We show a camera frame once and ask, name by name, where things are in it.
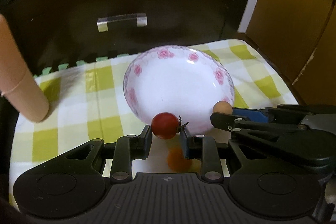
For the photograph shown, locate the small brown longan fruit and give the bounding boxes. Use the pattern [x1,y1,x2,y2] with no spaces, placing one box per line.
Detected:
[213,101,233,115]

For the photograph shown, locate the small red cherry tomato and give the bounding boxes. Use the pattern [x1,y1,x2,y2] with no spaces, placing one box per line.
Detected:
[151,112,189,139]

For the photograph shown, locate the green white checkered tablecloth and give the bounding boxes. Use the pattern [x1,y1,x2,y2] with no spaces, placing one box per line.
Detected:
[9,39,296,187]

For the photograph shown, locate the white floral rimmed bowl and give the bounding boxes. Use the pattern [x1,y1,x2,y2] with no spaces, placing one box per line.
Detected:
[123,46,235,135]

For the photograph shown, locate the brown wooden door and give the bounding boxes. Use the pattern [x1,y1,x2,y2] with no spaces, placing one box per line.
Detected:
[247,0,335,105]

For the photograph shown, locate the pink ribbed cylinder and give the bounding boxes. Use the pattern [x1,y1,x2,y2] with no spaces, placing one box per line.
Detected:
[1,15,50,122]

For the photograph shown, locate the dark wooden drawer cabinet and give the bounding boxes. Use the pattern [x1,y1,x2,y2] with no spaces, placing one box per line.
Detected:
[1,0,248,75]

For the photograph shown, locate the silver drawer handle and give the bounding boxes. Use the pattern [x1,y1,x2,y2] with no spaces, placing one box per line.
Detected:
[97,13,147,32]

